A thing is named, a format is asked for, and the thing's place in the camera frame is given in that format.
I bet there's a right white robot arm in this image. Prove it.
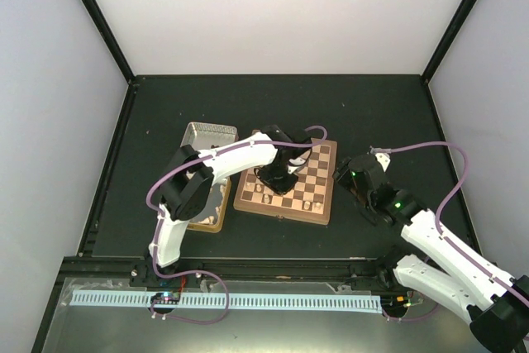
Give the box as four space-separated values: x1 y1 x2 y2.
333 153 528 352

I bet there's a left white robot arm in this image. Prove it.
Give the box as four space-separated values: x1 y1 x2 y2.
145 125 327 286

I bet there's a right small circuit board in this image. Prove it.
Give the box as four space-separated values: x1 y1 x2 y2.
388 292 424 308

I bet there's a small circuit board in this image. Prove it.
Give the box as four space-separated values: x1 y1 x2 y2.
388 292 424 308
150 292 180 305

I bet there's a left small circuit board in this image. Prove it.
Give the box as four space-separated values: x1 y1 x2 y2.
150 292 180 305

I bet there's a wooden chessboard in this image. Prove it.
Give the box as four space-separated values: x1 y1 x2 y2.
234 140 337 226

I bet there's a gold tin box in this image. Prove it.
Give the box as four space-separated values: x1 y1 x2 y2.
187 179 231 233

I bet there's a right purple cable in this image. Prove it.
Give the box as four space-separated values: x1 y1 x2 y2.
369 141 529 323

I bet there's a purple cable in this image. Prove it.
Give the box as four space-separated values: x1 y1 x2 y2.
146 124 328 325
369 141 529 323

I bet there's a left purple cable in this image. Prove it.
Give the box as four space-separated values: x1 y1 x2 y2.
146 124 328 325

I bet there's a light blue slotted cable duct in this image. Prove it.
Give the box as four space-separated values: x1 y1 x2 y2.
69 290 382 314

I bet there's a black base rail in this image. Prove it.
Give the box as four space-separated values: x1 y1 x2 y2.
57 257 396 291

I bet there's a right black frame post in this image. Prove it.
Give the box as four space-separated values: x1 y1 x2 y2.
421 0 478 84

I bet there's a black frame post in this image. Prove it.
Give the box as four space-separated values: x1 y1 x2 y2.
421 0 478 84
81 0 135 83

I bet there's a left black frame post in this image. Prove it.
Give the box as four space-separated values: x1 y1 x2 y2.
81 0 135 83

